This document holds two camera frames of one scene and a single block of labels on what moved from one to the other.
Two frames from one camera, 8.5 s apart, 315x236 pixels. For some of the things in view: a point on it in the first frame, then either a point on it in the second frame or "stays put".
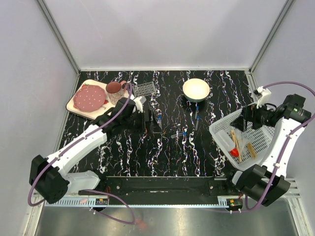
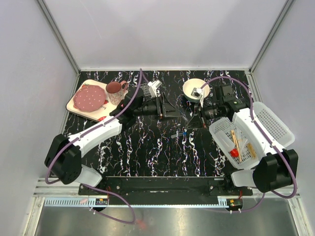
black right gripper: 252,114 to 200,121
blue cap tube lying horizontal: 179,134 stays put
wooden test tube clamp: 234,135 stays put
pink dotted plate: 89,98 stays put
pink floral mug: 115,90 stays put
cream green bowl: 196,90 stays put
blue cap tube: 159,121 to 183,115
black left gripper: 147,125 to 166,109
